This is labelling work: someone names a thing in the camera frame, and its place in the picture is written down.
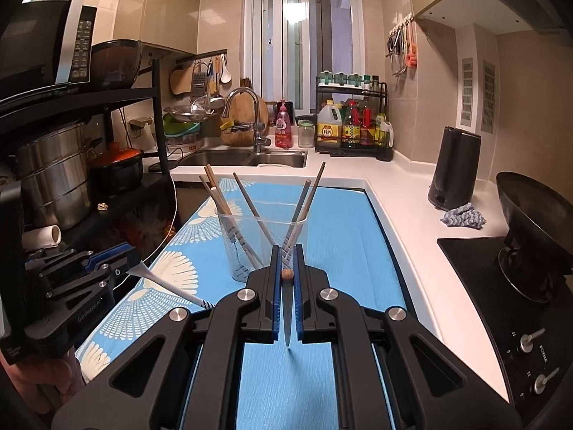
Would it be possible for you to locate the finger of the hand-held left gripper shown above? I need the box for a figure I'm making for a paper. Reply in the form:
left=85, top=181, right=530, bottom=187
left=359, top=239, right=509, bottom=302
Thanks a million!
left=27, top=244, right=139, bottom=278
left=45, top=264, right=131, bottom=305

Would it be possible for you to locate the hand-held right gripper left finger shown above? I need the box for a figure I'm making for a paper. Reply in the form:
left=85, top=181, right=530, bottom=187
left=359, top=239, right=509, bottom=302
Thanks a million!
left=49, top=244, right=283, bottom=430

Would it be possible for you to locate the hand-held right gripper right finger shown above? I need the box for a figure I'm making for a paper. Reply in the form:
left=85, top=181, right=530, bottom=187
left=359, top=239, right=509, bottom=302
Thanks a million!
left=292, top=244, right=524, bottom=430

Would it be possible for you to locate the brown wooden chopstick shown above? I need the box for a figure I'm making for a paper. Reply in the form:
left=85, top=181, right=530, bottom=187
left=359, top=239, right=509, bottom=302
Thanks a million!
left=232, top=172, right=276, bottom=247
left=286, top=161, right=327, bottom=252
left=203, top=165, right=263, bottom=272
left=280, top=269, right=294, bottom=348
left=198, top=176, right=251, bottom=261

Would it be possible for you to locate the clear plastic utensil holder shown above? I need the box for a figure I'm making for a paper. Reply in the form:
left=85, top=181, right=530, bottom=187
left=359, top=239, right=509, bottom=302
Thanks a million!
left=215, top=208, right=310, bottom=284

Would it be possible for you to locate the white spoon striped handle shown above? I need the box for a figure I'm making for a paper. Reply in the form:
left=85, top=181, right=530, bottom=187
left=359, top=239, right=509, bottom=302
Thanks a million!
left=126, top=261, right=216, bottom=311

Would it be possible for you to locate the person's left hand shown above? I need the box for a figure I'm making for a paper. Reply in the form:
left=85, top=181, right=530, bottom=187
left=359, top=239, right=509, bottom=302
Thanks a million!
left=0, top=347, right=86, bottom=417

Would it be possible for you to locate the white plastic tube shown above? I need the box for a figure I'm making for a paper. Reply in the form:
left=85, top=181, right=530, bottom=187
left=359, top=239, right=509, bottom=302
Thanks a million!
left=22, top=225, right=62, bottom=252

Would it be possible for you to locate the blue crane print cloth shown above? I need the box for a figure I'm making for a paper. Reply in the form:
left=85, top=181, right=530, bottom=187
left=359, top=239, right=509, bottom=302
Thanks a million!
left=74, top=177, right=419, bottom=430

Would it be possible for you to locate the black pot orange lid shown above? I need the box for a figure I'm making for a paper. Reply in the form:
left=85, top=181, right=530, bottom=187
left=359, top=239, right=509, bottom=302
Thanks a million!
left=87, top=141, right=145, bottom=195

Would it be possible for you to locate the stainless steel stockpot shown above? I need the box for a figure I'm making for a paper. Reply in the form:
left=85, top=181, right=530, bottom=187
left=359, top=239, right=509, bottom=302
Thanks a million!
left=11, top=122, right=92, bottom=234

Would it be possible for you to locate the stainless steel sink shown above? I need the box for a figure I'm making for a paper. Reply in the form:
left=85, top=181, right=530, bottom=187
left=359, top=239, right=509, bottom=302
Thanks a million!
left=177, top=149, right=309, bottom=168

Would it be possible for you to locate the green plastic bowl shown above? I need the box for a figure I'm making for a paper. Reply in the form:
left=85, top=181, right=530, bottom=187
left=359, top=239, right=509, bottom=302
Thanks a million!
left=163, top=114, right=201, bottom=137

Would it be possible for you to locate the glass jar green lid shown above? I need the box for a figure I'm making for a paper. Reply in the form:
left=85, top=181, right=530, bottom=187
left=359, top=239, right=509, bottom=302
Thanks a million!
left=295, top=115, right=315, bottom=148

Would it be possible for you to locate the black spice rack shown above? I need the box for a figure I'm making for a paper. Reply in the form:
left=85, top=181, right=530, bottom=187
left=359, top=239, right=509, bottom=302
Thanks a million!
left=314, top=76, right=395, bottom=162

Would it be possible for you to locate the stainless steel colander bowl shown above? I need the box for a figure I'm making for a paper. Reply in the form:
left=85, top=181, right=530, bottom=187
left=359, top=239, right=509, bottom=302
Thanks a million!
left=163, top=104, right=211, bottom=123

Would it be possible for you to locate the pink dish soap bottle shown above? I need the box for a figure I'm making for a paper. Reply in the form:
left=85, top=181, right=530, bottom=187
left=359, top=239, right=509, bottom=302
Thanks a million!
left=274, top=99, right=294, bottom=149

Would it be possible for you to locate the yellow cooking oil jug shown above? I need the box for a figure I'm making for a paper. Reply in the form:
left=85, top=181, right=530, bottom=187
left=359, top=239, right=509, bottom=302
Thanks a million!
left=317, top=102, right=343, bottom=149

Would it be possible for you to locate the black metal shelf rack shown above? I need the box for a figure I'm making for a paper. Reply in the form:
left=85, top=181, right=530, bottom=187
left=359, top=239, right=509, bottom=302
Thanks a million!
left=0, top=51, right=229, bottom=278

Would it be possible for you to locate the faucet sponge caddy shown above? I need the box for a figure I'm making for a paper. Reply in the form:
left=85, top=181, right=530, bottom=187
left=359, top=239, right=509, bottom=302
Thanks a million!
left=220, top=119, right=256, bottom=134

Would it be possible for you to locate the chrome kitchen faucet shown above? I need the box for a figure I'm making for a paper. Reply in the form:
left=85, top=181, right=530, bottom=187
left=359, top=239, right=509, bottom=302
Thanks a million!
left=221, top=87, right=271, bottom=154

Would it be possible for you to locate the red cap sauce bottle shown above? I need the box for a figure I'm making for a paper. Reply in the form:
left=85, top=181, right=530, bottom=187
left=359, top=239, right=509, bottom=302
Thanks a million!
left=342, top=101, right=361, bottom=148

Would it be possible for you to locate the dark sauce bottle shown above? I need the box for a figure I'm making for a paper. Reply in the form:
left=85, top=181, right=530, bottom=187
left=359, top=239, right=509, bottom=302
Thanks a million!
left=360, top=99, right=375, bottom=145

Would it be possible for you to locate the green cap bottle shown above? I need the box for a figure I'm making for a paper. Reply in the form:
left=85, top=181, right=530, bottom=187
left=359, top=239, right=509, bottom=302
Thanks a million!
left=374, top=113, right=395, bottom=147

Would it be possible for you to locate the blue dish rag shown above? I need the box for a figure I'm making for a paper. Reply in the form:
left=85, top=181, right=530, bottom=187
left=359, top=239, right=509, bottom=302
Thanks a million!
left=441, top=203, right=486, bottom=229

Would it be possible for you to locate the round wooden cutting board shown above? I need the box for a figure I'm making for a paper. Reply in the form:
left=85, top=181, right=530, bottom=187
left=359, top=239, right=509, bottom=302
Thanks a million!
left=220, top=90, right=269, bottom=146

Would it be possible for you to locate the hanging wooden paddle board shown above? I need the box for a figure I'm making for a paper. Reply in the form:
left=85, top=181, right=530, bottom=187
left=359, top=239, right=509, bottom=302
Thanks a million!
left=169, top=68, right=194, bottom=98

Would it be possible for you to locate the dark glass bowl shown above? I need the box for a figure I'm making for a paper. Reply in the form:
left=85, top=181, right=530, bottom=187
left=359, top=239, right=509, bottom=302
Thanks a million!
left=91, top=39, right=143, bottom=91

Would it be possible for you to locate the black induction cooktop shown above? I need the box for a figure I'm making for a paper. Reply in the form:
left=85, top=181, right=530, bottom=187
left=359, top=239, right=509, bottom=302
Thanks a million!
left=436, top=233, right=573, bottom=417

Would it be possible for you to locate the metal box grater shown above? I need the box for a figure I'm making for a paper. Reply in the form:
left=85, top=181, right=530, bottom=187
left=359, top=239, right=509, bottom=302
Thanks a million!
left=190, top=63, right=209, bottom=99

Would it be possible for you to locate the black electric kettle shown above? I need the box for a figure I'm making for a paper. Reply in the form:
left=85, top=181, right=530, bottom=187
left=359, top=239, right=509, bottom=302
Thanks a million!
left=427, top=126, right=483, bottom=210

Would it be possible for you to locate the row of spice jars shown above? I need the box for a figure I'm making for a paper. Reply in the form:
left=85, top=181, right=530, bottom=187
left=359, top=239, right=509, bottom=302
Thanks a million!
left=319, top=72, right=380, bottom=90

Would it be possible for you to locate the black microwave oven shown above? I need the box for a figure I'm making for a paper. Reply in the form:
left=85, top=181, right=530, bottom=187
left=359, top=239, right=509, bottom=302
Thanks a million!
left=0, top=0, right=98, bottom=99

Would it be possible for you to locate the black wok stand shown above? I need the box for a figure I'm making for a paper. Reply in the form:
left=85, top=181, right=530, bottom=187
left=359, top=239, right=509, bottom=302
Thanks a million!
left=497, top=233, right=562, bottom=303

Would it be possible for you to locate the black wok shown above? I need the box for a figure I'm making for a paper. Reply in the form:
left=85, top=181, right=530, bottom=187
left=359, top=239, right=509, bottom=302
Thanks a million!
left=496, top=171, right=573, bottom=274

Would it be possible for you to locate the white framed window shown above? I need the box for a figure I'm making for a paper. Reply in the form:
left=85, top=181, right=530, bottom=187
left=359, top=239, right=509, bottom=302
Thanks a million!
left=244, top=0, right=365, bottom=113

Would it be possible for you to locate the white power cable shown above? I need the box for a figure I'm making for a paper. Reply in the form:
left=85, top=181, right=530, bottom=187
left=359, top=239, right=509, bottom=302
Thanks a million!
left=134, top=161, right=180, bottom=274

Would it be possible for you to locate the wall socket with plug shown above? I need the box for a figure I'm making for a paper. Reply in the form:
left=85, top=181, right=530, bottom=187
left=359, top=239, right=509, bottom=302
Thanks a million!
left=127, top=116, right=155, bottom=142

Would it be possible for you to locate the wall vent grille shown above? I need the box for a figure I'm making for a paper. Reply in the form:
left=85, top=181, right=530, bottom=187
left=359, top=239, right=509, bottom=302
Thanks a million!
left=481, top=59, right=496, bottom=135
left=461, top=58, right=474, bottom=126

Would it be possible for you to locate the orange handled hanging tool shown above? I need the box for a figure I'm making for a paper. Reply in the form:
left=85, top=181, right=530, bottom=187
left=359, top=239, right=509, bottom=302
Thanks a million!
left=405, top=20, right=420, bottom=68

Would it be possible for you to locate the wall hook rail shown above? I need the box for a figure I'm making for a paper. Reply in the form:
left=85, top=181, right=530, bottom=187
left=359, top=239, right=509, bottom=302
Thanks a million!
left=389, top=13, right=415, bottom=32

